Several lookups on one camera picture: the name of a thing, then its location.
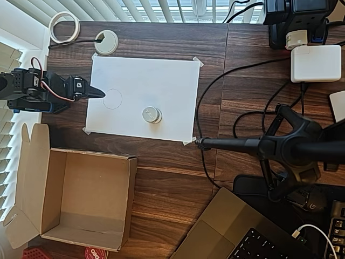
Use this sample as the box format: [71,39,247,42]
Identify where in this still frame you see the red perforated base block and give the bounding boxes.
[22,247,50,259]

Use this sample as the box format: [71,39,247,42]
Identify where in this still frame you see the open cardboard box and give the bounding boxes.
[2,122,138,253]

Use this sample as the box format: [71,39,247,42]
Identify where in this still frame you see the grey laptop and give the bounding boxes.
[169,187,321,259]

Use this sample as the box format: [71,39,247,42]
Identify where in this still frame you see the blue plug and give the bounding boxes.
[311,25,326,44]

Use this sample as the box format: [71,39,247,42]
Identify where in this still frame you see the black keyboard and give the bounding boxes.
[327,199,345,259]

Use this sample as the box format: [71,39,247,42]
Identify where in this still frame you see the black power strip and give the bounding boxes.
[263,0,337,50]

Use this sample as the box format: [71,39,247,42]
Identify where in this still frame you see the black mouse pad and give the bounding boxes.
[233,174,335,216]

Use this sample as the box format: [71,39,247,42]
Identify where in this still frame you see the thin black grommet cable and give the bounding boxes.
[48,37,105,50]

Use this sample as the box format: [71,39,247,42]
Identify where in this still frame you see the black camera tripod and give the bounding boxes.
[194,104,345,203]

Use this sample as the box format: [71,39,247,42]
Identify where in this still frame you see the white charging cable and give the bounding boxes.
[293,224,339,259]

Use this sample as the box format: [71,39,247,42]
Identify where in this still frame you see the white flat device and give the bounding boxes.
[328,91,345,124]

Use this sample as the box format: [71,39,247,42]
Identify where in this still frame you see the long black cable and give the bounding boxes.
[195,57,293,189]

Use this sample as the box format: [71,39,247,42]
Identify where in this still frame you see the white round cable grommet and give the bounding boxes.
[94,30,119,56]

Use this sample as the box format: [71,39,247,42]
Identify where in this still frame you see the small white plug adapter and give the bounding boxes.
[285,29,309,51]

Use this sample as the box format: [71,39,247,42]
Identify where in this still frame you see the vertical blinds without view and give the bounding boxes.
[0,40,27,230]

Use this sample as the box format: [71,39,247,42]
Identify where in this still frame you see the white paper sheet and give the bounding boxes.
[85,56,201,142]

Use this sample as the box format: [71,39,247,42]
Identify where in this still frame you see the vertical blinds with view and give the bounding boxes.
[10,0,266,24]

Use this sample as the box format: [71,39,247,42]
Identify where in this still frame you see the white power adapter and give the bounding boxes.
[290,44,342,83]

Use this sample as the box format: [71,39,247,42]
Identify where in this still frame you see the small silver round tin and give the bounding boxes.
[142,106,163,124]

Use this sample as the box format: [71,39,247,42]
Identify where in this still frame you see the masking tape roll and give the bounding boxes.
[49,12,80,44]

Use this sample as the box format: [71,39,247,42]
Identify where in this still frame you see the looped black cable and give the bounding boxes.
[233,80,307,138]

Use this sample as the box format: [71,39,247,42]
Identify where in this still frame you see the black computer mouse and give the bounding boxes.
[299,186,335,213]

